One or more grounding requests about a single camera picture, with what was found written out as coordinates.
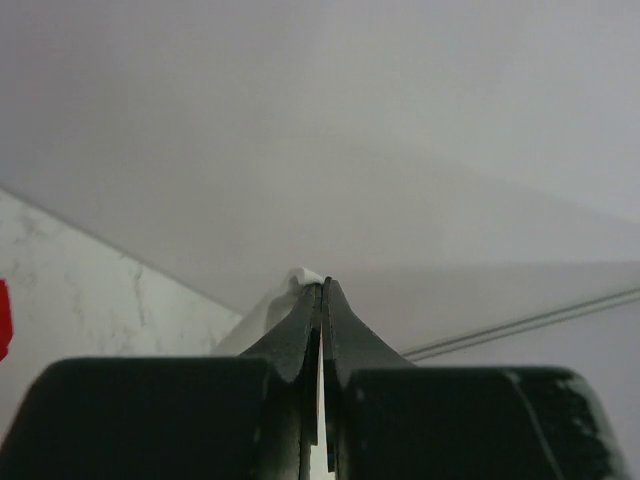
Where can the right aluminium corner post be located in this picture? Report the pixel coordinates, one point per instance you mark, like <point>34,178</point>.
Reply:
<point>522,325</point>

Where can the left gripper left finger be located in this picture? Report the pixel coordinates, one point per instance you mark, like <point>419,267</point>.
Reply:
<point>250,416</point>

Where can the red t shirt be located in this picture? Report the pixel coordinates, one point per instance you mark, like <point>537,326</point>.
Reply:
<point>6,323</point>

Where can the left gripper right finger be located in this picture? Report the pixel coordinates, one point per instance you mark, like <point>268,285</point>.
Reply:
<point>387,418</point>

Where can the white robot print t shirt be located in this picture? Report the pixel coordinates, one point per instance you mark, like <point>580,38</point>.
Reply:
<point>270,310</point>

